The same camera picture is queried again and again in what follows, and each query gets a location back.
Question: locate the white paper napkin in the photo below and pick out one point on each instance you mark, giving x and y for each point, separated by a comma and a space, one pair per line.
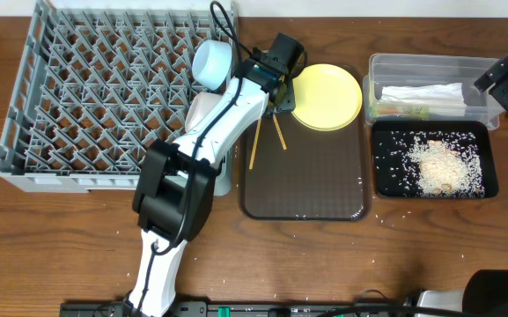
444, 100

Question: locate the yellow round plate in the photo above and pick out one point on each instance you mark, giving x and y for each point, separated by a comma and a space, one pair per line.
327, 97

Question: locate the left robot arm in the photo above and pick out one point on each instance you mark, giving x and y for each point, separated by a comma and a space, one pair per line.
175, 190

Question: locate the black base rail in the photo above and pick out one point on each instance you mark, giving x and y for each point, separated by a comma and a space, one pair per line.
204, 309

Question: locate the rice food scraps pile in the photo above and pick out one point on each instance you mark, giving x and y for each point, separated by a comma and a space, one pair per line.
428, 164

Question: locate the grey plastic dish rack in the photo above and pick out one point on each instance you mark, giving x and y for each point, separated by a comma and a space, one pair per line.
96, 87

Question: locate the black rectangular waste tray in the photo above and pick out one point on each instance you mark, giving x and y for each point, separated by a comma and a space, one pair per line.
489, 175

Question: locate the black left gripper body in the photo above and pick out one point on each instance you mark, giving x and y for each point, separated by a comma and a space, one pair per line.
284, 102

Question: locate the light blue round bowl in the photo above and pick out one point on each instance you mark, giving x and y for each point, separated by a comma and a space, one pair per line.
212, 63

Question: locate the green orange snack wrapper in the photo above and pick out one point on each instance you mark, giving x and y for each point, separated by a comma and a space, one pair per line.
401, 111

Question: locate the clear plastic waste bin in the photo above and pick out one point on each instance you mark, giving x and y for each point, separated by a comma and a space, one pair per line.
420, 70

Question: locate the white round bowl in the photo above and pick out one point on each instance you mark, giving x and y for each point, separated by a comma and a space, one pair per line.
201, 105

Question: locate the dark brown serving tray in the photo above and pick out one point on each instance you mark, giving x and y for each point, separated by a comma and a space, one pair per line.
322, 176

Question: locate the wooden chopstick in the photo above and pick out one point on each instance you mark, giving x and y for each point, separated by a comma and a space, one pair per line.
279, 132
255, 144

